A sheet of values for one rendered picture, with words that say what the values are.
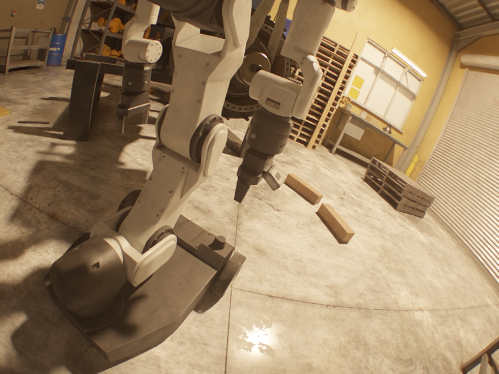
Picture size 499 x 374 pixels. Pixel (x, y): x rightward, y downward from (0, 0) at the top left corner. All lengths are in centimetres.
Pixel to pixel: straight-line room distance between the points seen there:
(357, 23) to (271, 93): 606
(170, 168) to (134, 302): 41
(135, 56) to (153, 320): 73
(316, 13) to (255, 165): 33
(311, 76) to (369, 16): 629
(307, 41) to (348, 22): 591
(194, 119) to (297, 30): 31
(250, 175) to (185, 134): 20
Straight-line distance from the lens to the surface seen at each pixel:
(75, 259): 57
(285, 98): 44
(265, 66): 97
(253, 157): 49
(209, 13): 47
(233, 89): 109
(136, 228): 68
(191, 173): 62
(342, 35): 618
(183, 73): 57
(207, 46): 57
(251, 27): 97
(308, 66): 43
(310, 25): 44
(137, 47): 68
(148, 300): 73
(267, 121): 45
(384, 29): 684
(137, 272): 61
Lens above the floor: 80
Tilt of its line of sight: 25 degrees down
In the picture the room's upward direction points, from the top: 23 degrees clockwise
